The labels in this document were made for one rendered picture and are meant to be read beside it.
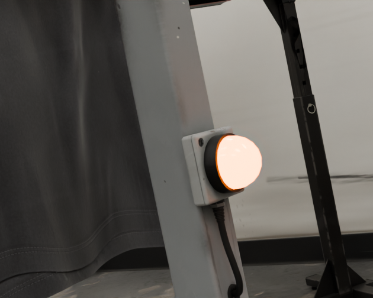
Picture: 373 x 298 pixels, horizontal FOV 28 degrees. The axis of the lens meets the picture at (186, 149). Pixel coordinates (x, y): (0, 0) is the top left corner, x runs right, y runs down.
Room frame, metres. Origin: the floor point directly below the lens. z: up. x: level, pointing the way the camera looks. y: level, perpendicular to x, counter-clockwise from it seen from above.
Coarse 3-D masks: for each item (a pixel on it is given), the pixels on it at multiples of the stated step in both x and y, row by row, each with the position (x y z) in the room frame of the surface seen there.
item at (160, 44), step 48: (144, 0) 0.52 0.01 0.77; (144, 48) 0.53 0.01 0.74; (192, 48) 0.54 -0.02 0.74; (144, 96) 0.53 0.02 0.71; (192, 96) 0.53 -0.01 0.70; (144, 144) 0.54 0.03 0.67; (192, 144) 0.51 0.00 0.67; (192, 192) 0.51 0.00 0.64; (240, 192) 0.54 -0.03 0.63; (192, 240) 0.52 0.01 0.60; (192, 288) 0.53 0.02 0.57
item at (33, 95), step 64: (0, 0) 0.78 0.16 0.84; (64, 0) 0.86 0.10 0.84; (0, 64) 0.77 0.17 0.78; (64, 64) 0.85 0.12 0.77; (0, 128) 0.76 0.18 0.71; (64, 128) 0.83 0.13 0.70; (128, 128) 0.93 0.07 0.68; (0, 192) 0.75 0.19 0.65; (64, 192) 0.82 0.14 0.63; (128, 192) 0.91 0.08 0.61; (0, 256) 0.74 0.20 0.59; (64, 256) 0.80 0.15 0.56
